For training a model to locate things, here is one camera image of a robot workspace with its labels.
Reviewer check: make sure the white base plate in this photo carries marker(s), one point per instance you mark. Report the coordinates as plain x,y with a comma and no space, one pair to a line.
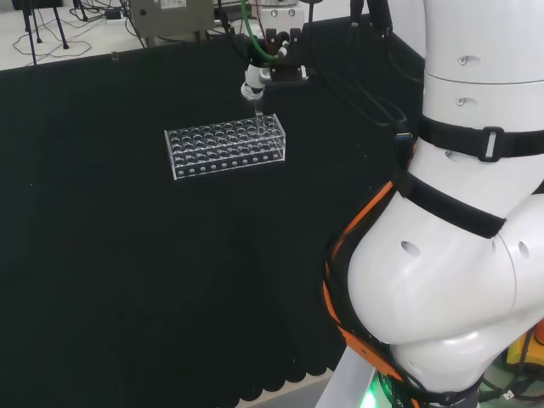
344,382

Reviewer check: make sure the grey metal box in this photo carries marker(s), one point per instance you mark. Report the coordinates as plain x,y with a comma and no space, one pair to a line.
170,17

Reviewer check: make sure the clear acrylic test tube rack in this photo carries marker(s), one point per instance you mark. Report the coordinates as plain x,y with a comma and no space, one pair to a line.
221,146

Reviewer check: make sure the black tripod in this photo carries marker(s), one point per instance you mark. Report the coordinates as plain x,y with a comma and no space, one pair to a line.
83,13
30,25

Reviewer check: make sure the yellow stop button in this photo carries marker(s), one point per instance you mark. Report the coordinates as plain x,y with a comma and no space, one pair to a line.
516,353

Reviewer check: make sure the black bench cloth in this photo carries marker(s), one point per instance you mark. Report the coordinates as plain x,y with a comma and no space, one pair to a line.
127,255

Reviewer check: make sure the blue USB plug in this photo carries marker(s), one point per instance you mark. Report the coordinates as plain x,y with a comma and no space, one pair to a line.
404,137

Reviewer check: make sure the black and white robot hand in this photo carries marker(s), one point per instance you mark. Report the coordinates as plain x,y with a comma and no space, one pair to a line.
280,17

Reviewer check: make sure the clear glass test tube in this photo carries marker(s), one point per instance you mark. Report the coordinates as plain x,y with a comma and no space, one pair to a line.
258,115

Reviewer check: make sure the black power adapter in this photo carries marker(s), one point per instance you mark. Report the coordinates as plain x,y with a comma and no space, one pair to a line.
113,15

